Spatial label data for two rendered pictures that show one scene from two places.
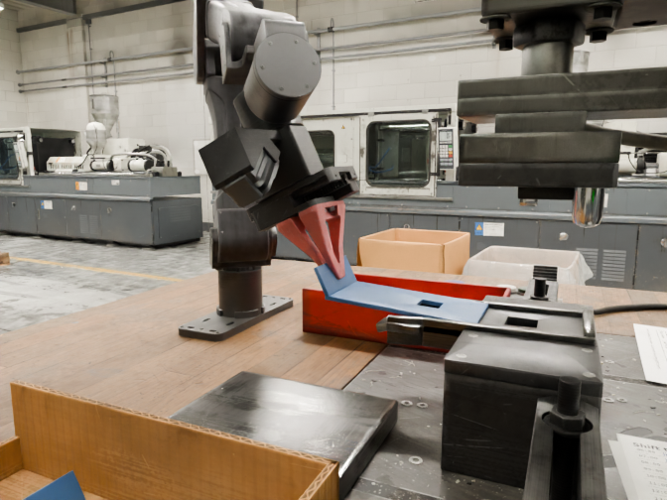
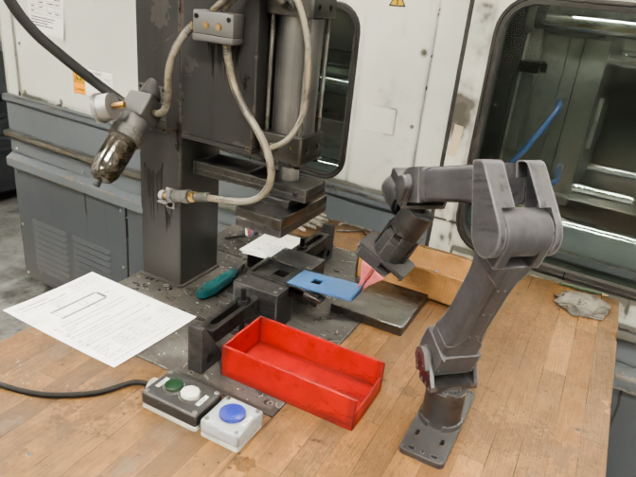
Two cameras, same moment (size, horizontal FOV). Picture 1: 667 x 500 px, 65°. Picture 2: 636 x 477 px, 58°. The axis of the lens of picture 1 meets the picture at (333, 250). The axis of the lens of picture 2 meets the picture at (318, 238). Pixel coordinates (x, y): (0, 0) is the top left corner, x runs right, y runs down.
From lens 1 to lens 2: 1.54 m
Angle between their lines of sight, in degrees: 147
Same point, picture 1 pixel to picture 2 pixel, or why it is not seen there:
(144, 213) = not seen: outside the picture
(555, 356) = (288, 256)
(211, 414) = (403, 305)
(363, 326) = (336, 363)
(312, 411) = (365, 302)
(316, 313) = (371, 373)
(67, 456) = (436, 290)
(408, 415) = (325, 313)
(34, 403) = (451, 281)
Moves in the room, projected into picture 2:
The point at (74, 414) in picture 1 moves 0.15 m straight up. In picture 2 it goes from (434, 275) to (447, 213)
